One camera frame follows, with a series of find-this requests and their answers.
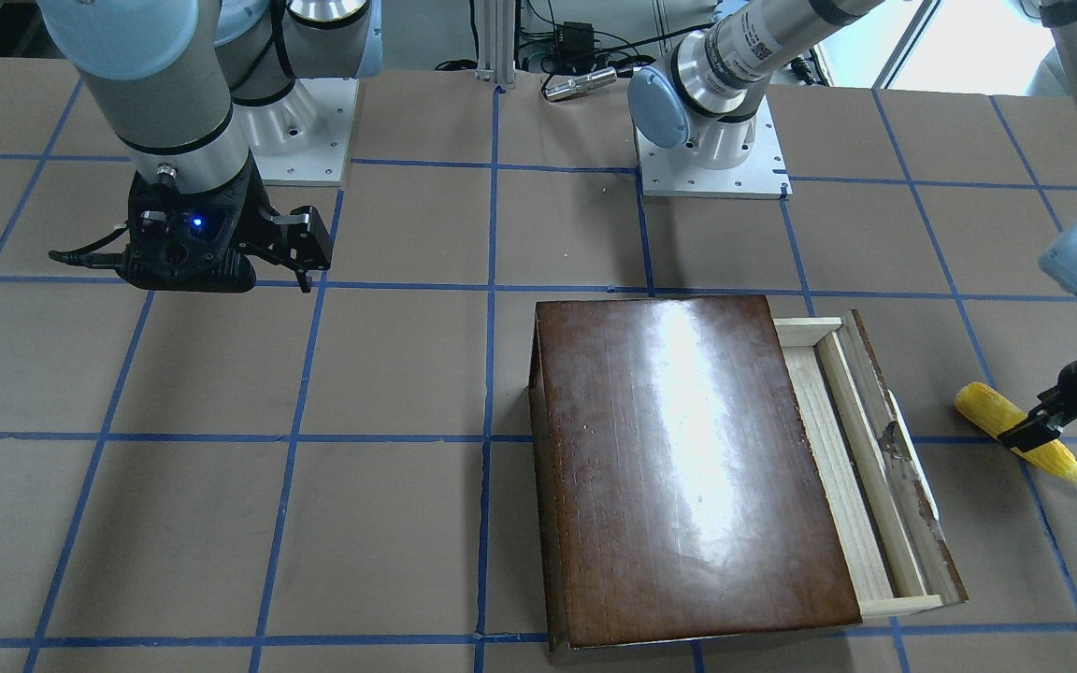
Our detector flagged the silver flashlight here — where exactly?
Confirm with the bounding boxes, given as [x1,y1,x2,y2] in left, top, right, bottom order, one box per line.
[541,67,617,103]

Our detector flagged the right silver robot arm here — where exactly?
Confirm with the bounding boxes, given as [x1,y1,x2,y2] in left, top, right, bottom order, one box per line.
[38,1,383,294]

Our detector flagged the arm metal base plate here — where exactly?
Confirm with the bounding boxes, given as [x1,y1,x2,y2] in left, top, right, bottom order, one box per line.
[634,92,794,199]
[235,79,362,187]

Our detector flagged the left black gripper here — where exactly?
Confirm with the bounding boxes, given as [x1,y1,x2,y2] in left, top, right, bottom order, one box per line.
[998,361,1077,454]

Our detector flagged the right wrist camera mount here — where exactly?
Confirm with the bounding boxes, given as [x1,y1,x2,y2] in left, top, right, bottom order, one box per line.
[48,208,257,294]

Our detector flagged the wooden drawer with white handle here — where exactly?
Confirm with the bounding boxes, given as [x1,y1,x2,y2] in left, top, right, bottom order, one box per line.
[774,310,969,621]

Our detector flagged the dark wooden drawer box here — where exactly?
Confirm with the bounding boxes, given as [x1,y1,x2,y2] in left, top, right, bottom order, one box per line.
[527,295,863,651]

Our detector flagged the yellow toy corn cob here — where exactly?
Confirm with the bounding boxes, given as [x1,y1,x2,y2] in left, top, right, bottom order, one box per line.
[955,380,1077,485]

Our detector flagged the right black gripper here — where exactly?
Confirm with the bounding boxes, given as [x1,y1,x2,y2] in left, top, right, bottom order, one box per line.
[127,156,334,294]

